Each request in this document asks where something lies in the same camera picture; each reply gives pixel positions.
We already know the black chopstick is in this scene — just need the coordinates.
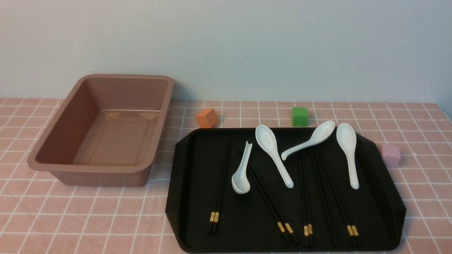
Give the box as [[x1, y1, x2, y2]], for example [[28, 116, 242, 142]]
[[247, 159, 300, 244], [304, 154, 314, 247], [311, 147, 356, 246], [237, 150, 291, 242], [315, 148, 362, 247], [209, 139, 232, 233], [299, 155, 310, 248], [211, 139, 232, 233]]

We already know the orange foam cube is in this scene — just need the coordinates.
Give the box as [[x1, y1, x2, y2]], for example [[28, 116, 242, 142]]
[[195, 108, 219, 128]]

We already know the white spoon centre left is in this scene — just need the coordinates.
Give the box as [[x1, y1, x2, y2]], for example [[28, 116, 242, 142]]
[[255, 125, 294, 188]]

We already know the white spoon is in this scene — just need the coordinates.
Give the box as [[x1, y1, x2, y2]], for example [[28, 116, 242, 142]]
[[255, 125, 294, 188], [336, 123, 359, 189], [231, 141, 253, 194], [281, 120, 335, 161]]

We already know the white spoon far left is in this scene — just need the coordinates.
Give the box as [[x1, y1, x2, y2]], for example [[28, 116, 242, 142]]
[[231, 141, 253, 194]]

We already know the green foam cube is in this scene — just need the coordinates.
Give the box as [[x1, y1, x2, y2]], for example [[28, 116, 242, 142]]
[[291, 107, 309, 127]]

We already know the white spoon centre right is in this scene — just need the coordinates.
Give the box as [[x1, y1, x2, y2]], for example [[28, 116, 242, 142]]
[[281, 120, 335, 161]]

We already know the black plastic tray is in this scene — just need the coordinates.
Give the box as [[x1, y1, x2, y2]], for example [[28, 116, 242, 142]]
[[165, 128, 407, 253]]

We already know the pink rectangular plastic bin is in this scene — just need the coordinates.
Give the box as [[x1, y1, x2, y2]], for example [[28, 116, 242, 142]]
[[27, 74, 174, 187]]

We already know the white spoon far right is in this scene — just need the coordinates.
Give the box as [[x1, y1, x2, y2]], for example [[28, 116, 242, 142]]
[[336, 123, 359, 189]]

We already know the pink foam cube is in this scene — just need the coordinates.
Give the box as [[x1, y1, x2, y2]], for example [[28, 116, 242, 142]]
[[381, 144, 402, 168]]

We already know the pink checkered tablecloth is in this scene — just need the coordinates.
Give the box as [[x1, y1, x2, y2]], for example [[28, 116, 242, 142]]
[[0, 98, 452, 254]]

